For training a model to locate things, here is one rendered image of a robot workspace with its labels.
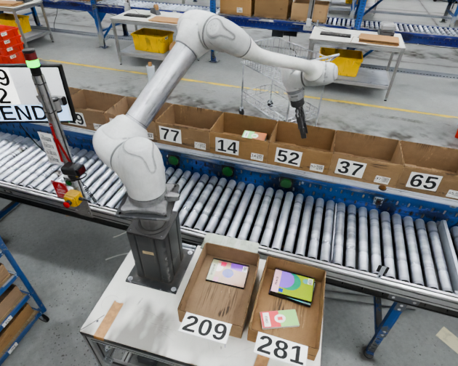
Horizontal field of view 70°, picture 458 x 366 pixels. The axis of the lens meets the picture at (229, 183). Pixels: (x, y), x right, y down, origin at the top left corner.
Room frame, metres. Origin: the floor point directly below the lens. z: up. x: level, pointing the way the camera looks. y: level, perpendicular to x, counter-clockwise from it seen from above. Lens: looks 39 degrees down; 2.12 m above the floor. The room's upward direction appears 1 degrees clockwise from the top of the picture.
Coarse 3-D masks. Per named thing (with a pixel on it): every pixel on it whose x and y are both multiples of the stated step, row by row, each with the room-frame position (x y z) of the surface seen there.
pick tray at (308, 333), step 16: (272, 256) 1.00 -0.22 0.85; (272, 272) 0.97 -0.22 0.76; (304, 272) 0.95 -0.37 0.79; (320, 272) 0.93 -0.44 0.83; (320, 288) 0.89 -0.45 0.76; (256, 304) 0.79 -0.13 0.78; (272, 304) 0.80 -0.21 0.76; (288, 304) 0.81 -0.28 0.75; (320, 304) 0.79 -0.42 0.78; (256, 320) 0.72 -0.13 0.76; (304, 320) 0.73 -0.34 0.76; (320, 320) 0.70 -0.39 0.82; (256, 336) 0.63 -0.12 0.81; (288, 336) 0.66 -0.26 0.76; (304, 336) 0.66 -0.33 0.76; (320, 336) 0.62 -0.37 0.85
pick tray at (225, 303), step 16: (208, 256) 1.06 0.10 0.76; (224, 256) 1.06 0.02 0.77; (240, 256) 1.04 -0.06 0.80; (256, 256) 1.02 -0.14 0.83; (192, 272) 0.90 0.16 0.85; (256, 272) 0.92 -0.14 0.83; (192, 288) 0.87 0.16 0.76; (208, 288) 0.88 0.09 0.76; (224, 288) 0.88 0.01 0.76; (192, 304) 0.79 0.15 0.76; (208, 304) 0.79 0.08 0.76; (224, 304) 0.80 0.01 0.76; (240, 304) 0.80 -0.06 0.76; (224, 320) 0.72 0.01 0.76; (240, 320) 0.72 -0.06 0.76; (240, 336) 0.65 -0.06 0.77
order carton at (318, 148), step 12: (276, 132) 2.00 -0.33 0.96; (288, 132) 1.98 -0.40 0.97; (312, 132) 1.93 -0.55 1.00; (324, 132) 1.91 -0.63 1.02; (276, 144) 1.71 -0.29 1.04; (288, 144) 1.96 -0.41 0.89; (300, 144) 1.95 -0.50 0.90; (312, 144) 1.93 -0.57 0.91; (324, 144) 1.90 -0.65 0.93; (312, 156) 1.65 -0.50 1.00; (324, 156) 1.63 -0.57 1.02; (300, 168) 1.66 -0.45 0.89; (324, 168) 1.62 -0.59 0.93
